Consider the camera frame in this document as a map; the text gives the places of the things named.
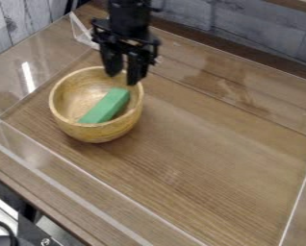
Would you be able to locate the black cable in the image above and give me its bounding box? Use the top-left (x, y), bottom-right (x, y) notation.
top-left (0, 219), bottom-right (19, 246)

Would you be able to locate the wooden bowl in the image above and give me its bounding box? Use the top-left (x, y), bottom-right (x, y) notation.
top-left (48, 65), bottom-right (146, 144)

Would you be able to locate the clear acrylic corner bracket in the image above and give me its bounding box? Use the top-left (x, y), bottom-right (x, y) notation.
top-left (69, 12), bottom-right (99, 50)

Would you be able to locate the green rectangular block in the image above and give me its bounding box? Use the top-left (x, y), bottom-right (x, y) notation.
top-left (79, 87), bottom-right (130, 124)

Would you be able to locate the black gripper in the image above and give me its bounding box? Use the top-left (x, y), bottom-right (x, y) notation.
top-left (91, 0), bottom-right (160, 86)

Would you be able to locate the black metal bracket with bolt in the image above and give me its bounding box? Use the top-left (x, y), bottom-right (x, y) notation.
top-left (17, 215), bottom-right (52, 246)

